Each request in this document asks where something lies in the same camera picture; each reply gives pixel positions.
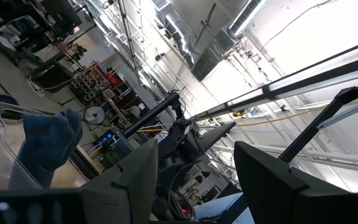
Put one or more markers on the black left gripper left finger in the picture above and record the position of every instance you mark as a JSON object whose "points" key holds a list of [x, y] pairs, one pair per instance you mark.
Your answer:
{"points": [[129, 193]]}

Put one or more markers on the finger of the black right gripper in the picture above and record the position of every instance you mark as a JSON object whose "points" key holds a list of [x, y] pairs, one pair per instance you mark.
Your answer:
{"points": [[216, 137]]}

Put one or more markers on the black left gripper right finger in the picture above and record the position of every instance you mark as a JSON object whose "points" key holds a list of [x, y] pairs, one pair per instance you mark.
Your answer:
{"points": [[278, 199]]}

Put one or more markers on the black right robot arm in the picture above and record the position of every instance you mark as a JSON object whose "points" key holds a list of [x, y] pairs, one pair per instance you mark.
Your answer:
{"points": [[150, 115]]}

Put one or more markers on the blue knitted hat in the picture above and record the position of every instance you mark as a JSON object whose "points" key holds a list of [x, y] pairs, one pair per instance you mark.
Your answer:
{"points": [[48, 140]]}

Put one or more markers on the blue-lit electronics box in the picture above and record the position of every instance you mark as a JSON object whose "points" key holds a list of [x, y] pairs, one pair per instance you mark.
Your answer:
{"points": [[108, 140]]}

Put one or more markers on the dark ceiling vent unit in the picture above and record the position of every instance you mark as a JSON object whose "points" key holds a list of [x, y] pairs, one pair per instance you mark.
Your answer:
{"points": [[210, 59]]}

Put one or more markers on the round fan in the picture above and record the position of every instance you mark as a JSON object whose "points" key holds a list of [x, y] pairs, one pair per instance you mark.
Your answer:
{"points": [[94, 115]]}

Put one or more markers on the shelf rack with parts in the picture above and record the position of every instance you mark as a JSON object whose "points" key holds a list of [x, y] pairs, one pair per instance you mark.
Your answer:
{"points": [[88, 84]]}

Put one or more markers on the ceiling light fixture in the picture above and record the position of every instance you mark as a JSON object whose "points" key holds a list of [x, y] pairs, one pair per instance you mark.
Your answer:
{"points": [[244, 17]]}

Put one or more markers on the white power strip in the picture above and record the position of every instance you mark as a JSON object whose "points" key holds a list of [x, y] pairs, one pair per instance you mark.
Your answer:
{"points": [[36, 87]]}

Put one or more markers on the dark workstation cart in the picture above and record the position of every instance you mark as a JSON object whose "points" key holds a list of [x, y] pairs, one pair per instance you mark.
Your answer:
{"points": [[26, 28]]}

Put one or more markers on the black aluminium frame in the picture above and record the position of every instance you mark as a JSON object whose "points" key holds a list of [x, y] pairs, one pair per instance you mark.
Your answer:
{"points": [[322, 118]]}

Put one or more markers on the silver ventilation duct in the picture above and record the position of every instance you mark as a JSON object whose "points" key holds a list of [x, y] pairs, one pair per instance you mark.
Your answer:
{"points": [[178, 37]]}

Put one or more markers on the black metal frame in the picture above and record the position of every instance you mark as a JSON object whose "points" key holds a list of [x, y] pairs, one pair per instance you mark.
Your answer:
{"points": [[322, 71]]}

